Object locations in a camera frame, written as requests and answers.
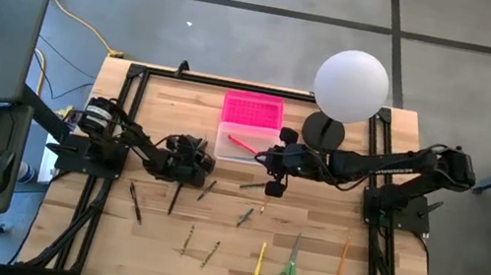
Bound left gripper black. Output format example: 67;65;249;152
157;130;221;192

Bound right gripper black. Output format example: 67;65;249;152
249;122;327;206

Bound pink pen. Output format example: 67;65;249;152
225;134;261;157

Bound grey pencil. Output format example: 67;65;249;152
221;152;257;164

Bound dark green crayon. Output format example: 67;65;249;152
239;178;268;194
235;205;254;230
196;177;218;204

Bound black pen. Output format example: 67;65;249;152
123;181;150;226
167;181;184;218

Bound pink and clear pencil box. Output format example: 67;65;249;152
212;87;289;170

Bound yellow-green Crayola crayon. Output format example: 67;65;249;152
179;224;195;257
198;238;221;272

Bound green-handled scissors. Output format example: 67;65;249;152
276;231;313;275

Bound orange pencil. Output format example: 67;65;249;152
333;234;353;275

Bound small black clamp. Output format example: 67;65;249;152
174;58;192;80

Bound white globe lamp black base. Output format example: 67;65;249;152
298;42;396;163

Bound white plastic bottle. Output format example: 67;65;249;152
15;160;41;187

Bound black aluminium table frame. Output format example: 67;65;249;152
14;47;468;275

